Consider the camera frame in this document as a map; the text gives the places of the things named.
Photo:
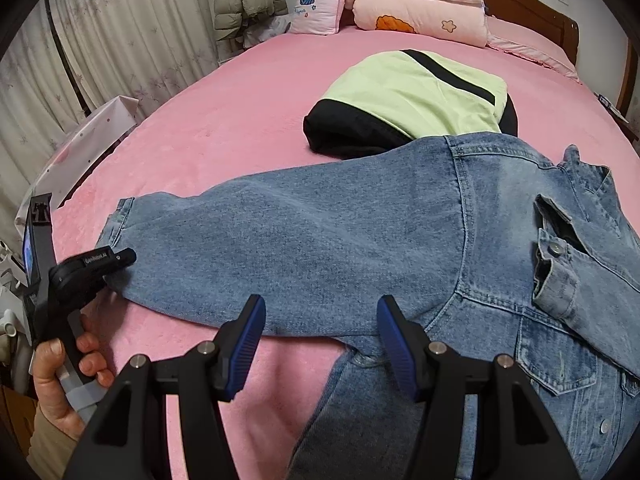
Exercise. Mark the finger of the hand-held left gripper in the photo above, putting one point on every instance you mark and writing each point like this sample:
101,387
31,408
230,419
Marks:
95,267

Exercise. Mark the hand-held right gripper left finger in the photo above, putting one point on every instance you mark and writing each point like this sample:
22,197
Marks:
247,345

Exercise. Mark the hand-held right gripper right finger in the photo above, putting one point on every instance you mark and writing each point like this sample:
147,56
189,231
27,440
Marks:
395,345

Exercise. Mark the blue jeans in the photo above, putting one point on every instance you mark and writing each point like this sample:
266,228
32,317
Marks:
325,250

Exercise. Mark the person's left forearm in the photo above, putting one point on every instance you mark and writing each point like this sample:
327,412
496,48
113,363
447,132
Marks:
50,455

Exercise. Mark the person's left hand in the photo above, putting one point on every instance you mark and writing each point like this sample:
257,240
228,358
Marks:
50,380

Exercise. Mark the white plastic object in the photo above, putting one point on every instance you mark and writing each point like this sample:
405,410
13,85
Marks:
10,320

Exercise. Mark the pink bed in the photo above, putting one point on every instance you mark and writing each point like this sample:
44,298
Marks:
225,125

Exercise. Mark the white floral curtain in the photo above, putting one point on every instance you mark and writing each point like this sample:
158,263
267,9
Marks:
125,25

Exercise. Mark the green and black garment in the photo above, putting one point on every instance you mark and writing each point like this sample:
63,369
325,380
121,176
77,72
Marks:
415,100

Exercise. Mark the light printed cloth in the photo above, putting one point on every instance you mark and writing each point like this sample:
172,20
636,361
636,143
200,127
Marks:
267,30

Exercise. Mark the dark wooden nightstand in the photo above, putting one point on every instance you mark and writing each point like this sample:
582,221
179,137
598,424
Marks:
617,115

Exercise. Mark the flat pink pillow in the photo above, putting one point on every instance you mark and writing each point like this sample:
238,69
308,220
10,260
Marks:
530,45

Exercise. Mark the pink folded quilt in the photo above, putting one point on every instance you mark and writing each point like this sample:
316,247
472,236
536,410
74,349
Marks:
425,15

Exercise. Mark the white pillow with bag print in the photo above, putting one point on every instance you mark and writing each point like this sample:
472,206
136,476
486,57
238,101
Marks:
320,10

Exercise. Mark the brown wooden headboard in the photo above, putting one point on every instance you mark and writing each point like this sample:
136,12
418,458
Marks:
525,7

